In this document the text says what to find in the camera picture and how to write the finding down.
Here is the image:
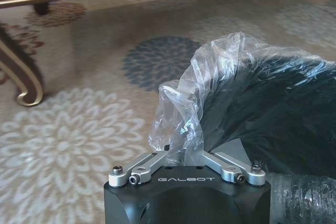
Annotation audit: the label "floral patterned carpet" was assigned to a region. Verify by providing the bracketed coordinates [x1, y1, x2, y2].
[0, 0, 336, 224]

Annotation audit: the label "clear plastic bin liner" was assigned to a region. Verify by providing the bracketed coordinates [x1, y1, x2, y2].
[148, 31, 336, 166]

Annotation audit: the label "dark wood table gold trim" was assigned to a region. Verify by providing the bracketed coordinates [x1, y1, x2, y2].
[0, 0, 280, 107]

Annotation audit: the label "black mesh trash bin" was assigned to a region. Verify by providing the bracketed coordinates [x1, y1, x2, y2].
[198, 57, 336, 224]

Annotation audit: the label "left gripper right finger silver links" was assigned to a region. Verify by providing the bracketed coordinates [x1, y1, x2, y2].
[202, 151, 267, 186]

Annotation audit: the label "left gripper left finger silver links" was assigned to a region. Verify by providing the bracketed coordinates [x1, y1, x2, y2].
[108, 144, 171, 187]

